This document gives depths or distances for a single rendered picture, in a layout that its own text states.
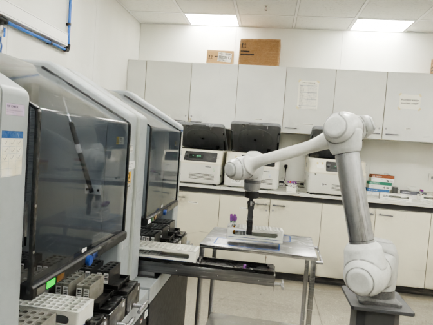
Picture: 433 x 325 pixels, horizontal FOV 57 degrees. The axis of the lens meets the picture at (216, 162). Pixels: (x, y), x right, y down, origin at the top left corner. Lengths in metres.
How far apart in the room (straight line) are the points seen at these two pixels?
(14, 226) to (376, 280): 1.28
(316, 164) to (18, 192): 3.46
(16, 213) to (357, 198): 1.26
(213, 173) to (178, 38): 1.75
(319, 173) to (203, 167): 1.16
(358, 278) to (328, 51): 3.49
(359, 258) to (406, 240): 2.65
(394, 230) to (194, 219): 1.97
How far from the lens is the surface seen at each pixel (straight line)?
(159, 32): 5.05
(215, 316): 2.65
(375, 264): 1.73
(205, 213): 4.17
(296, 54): 4.81
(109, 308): 1.36
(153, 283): 1.80
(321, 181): 4.11
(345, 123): 1.69
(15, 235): 0.99
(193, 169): 4.15
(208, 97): 4.43
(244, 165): 1.95
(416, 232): 4.38
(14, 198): 0.97
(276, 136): 4.37
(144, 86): 4.61
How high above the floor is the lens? 1.36
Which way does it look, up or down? 3 degrees down
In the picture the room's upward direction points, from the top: 4 degrees clockwise
